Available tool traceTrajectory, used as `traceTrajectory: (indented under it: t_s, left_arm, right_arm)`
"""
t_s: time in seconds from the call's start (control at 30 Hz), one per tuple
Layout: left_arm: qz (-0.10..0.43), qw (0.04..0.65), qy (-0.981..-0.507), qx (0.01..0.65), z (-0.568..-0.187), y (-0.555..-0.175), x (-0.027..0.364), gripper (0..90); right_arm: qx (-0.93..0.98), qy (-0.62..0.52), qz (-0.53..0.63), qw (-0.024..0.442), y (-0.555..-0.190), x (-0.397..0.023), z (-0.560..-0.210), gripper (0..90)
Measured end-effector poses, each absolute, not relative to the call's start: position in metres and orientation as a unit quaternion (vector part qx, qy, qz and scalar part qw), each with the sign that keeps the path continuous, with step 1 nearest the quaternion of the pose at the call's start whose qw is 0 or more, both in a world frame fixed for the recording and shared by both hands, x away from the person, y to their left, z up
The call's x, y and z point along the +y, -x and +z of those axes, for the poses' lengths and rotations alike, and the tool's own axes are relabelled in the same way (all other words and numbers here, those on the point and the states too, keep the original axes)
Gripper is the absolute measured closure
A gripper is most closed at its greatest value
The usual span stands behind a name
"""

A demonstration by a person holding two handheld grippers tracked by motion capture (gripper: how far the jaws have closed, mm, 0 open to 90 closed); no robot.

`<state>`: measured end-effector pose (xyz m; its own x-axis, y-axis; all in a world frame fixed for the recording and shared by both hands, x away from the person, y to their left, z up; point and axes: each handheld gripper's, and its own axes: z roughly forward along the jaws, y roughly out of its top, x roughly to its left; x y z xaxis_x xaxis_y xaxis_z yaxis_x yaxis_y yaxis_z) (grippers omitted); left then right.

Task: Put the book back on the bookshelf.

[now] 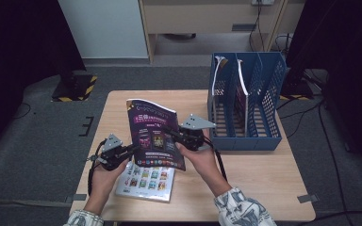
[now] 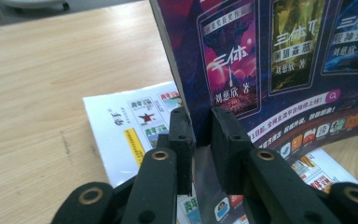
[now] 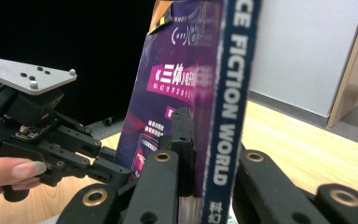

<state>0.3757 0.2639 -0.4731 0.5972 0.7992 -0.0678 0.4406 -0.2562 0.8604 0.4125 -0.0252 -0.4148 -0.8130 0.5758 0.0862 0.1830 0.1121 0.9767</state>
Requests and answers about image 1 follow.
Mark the white power strip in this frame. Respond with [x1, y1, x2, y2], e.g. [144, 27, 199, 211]
[251, 0, 275, 7]

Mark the person's left hand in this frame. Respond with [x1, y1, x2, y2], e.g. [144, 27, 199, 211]
[84, 157, 130, 217]

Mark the black book with red cards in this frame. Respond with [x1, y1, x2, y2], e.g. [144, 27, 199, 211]
[211, 56, 229, 97]

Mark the grey tape piece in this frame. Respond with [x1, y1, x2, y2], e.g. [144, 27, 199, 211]
[65, 193, 88, 204]
[296, 194, 321, 204]

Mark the light wooden desk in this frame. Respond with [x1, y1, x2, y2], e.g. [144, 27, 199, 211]
[138, 0, 305, 65]

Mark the black curtain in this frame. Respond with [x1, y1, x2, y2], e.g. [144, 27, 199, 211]
[286, 0, 362, 170]
[0, 0, 88, 158]

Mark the blue file rack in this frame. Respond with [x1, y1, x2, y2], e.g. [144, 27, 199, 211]
[206, 51, 288, 152]

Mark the person's right hand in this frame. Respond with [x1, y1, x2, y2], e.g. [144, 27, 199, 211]
[174, 130, 234, 199]

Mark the white panel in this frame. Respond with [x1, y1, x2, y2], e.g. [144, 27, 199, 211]
[58, 0, 149, 59]

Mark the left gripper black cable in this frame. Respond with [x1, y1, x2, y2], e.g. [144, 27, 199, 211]
[87, 138, 108, 198]

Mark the white book with colourful pictures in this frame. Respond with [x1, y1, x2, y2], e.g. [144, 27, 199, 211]
[115, 160, 176, 203]

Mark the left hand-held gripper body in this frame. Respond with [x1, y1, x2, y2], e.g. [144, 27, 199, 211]
[87, 133, 130, 172]

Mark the dark object under desk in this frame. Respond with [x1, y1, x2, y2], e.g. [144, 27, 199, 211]
[162, 32, 198, 41]

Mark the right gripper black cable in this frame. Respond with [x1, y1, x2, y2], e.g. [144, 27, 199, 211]
[204, 139, 229, 183]

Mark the black hanging cable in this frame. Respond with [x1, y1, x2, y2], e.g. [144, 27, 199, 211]
[248, 3, 267, 53]

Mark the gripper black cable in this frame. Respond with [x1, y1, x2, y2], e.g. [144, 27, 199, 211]
[204, 139, 229, 183]
[87, 138, 108, 198]

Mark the long black floor cable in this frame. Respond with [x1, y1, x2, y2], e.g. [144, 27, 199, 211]
[317, 100, 349, 220]

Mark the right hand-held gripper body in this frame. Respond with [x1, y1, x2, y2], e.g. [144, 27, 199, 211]
[178, 113, 218, 152]

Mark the black yellow striped stand base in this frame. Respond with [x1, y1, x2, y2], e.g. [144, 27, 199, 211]
[50, 73, 99, 103]
[279, 78, 316, 102]

